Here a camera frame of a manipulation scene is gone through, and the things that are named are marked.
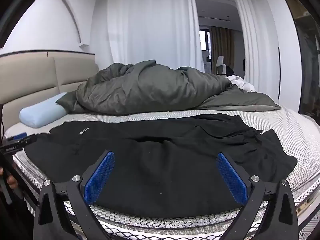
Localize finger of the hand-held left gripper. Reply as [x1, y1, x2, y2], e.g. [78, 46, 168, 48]
[5, 134, 38, 147]

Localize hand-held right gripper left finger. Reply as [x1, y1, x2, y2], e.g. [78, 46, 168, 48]
[33, 151, 115, 240]

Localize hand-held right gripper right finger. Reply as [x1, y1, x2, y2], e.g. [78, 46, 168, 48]
[216, 152, 299, 240]

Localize black pants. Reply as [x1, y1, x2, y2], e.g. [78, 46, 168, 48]
[24, 113, 298, 219]

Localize person's left hand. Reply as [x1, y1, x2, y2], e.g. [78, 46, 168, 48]
[0, 166, 19, 190]

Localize light blue pillow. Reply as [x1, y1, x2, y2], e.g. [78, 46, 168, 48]
[19, 92, 68, 128]

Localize beige padded headboard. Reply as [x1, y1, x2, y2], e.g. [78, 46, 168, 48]
[0, 50, 100, 130]

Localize honeycomb patterned mattress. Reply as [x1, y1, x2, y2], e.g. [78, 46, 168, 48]
[4, 106, 320, 240]

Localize white crumpled cloth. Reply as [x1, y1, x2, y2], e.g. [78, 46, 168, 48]
[226, 75, 257, 93]

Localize grey duvet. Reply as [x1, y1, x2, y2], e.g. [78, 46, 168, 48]
[55, 59, 282, 115]

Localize white office chair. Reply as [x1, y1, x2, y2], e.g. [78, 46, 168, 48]
[216, 56, 228, 77]

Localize brown curtain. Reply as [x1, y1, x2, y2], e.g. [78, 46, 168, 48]
[209, 26, 235, 75]

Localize dark glass wardrobe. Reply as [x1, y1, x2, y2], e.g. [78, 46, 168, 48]
[277, 0, 320, 123]

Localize white wardrobe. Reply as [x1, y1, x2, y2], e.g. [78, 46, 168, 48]
[262, 0, 302, 114]

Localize narrow white curtain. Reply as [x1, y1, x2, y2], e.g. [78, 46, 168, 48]
[230, 0, 280, 98]

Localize window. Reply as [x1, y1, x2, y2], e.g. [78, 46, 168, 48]
[199, 29, 213, 58]

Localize wide white curtain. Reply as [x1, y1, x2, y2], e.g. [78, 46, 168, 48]
[106, 0, 205, 73]

